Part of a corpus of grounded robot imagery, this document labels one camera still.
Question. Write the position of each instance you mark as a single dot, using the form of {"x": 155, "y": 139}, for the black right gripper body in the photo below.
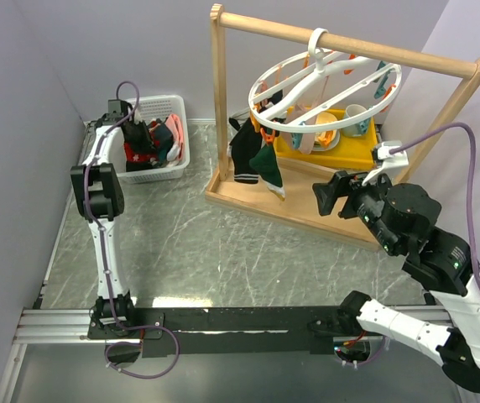
{"x": 363, "y": 202}

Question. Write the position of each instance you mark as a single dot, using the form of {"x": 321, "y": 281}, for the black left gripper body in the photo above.
{"x": 140, "y": 139}

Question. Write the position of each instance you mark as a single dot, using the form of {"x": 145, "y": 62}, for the red snowflake sock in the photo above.
{"x": 136, "y": 160}

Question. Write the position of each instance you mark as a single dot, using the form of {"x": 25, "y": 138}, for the teal green sock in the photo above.
{"x": 163, "y": 141}

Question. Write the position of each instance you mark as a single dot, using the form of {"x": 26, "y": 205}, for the pink patterned sock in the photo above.
{"x": 174, "y": 124}

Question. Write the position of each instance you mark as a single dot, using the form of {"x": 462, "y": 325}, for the orange squeezed plastic clip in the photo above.
{"x": 268, "y": 135}

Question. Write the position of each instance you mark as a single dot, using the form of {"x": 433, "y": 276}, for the white round clip hanger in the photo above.
{"x": 294, "y": 103}

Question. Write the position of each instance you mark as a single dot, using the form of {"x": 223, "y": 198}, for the teal plastic clip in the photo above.
{"x": 383, "y": 89}

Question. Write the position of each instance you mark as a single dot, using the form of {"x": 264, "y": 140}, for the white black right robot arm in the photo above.
{"x": 444, "y": 268}

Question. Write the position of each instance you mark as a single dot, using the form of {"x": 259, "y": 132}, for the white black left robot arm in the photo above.
{"x": 100, "y": 201}

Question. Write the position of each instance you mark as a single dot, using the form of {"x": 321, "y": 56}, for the white plastic laundry basket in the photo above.
{"x": 154, "y": 111}

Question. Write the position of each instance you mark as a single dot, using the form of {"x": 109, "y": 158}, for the yellow plastic tray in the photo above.
{"x": 347, "y": 153}

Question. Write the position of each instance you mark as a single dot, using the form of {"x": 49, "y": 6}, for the dark green white-toe sock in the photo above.
{"x": 265, "y": 164}

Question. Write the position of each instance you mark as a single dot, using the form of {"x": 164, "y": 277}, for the black white-cuff sock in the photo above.
{"x": 244, "y": 146}

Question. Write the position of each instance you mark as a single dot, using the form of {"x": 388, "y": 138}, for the wooden hanger rack frame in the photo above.
{"x": 299, "y": 208}

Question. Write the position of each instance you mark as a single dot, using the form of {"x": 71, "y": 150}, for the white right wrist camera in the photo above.
{"x": 389, "y": 157}

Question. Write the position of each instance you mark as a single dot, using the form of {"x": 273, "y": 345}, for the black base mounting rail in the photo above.
{"x": 274, "y": 329}

